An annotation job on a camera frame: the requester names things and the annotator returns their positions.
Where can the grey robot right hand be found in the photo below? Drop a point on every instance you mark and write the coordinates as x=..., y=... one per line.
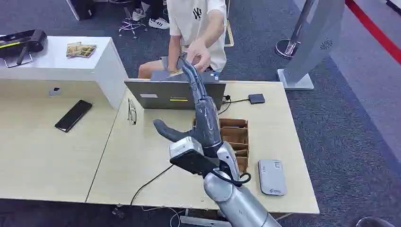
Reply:
x=206, y=125

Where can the person's right hand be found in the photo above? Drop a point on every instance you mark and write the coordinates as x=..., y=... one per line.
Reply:
x=173, y=71

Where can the person's left hand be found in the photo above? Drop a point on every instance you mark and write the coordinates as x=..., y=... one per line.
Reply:
x=200, y=56

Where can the tan card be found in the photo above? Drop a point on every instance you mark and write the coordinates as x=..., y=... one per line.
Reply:
x=176, y=72

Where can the grey laptop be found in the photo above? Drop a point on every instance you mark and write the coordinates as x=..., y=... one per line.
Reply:
x=163, y=94

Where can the wooden card box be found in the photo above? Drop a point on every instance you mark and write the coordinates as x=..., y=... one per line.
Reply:
x=235, y=134

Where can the person in pale shirt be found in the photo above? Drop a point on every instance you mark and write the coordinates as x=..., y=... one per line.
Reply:
x=188, y=18

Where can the person with white shoes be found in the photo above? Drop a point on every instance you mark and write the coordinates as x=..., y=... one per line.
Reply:
x=158, y=22

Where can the small dark hub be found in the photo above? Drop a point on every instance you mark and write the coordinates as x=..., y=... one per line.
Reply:
x=257, y=98

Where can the black-framed eyeglasses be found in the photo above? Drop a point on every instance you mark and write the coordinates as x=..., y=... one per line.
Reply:
x=132, y=112

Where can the chrome stool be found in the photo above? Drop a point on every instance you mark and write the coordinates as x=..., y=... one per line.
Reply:
x=131, y=24

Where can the white raised counter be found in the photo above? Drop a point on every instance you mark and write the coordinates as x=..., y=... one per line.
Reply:
x=103, y=65

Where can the grey power bank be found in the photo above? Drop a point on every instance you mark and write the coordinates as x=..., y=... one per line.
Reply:
x=272, y=177

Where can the printed yellow card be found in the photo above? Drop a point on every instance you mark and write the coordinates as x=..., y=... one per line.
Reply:
x=73, y=49
x=88, y=50

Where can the white desk foot bar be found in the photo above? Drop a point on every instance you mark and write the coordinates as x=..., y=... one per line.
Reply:
x=203, y=222

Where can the black smartphone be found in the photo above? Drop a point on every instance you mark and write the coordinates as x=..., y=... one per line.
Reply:
x=73, y=116

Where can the black cabinet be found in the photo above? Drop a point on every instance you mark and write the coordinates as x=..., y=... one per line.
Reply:
x=82, y=7

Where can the silver standing kiosk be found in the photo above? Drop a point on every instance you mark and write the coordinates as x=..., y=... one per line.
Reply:
x=313, y=47

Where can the grey round desk grommet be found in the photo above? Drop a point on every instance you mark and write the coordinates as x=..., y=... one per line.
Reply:
x=55, y=91

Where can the dark plug adapter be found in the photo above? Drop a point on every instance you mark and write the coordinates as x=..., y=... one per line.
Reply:
x=118, y=212

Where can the black device with yellow stripe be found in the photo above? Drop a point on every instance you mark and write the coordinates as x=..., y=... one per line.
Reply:
x=22, y=42

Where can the dark round object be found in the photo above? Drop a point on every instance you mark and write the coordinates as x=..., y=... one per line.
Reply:
x=374, y=222

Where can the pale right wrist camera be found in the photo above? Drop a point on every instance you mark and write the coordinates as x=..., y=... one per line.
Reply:
x=186, y=148

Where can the chrome stanchion post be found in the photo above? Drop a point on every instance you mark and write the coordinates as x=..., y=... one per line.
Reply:
x=286, y=48

